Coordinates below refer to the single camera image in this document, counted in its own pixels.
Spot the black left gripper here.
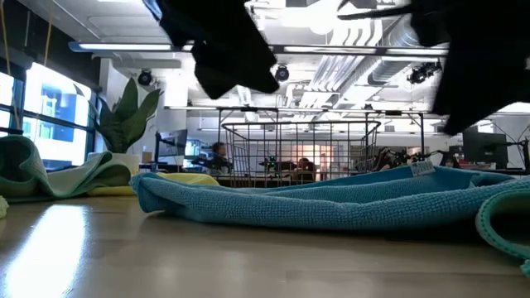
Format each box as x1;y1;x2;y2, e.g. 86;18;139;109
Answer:
158;0;281;101

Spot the yellow microfiber towel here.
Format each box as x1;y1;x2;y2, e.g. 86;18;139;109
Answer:
88;171;221;198

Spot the person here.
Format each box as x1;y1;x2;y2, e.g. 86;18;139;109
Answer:
294;156;318;183
371;147;397;171
194;141;234;177

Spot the large office window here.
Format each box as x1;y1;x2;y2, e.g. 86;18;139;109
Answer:
0;61;100;171

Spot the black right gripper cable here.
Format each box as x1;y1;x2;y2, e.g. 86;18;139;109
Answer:
336;0;415;22

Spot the blue microfiber towel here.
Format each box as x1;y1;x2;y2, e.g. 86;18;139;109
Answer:
129;161;530;233

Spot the white plant pot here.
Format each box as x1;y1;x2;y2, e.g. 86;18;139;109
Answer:
85;151;142;175

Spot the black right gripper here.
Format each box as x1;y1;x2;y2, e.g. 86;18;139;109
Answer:
410;0;530;136

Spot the black ceiling spotlight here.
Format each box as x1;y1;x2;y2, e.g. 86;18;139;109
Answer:
407;60;443;86

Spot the green snake plant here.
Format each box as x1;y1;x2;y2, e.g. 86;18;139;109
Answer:
91;77;163;155

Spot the metal wire basket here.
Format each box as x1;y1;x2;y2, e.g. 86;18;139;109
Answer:
220;118;383;190

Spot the pale green microfiber towel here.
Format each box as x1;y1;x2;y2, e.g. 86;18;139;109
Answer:
0;134;133;204
475;181;530;279

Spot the black computer monitor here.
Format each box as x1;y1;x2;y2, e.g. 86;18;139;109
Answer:
461;131;510;170
154;128;190;159

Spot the long ceiling light strip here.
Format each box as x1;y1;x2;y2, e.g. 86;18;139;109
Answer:
68;40;451;58

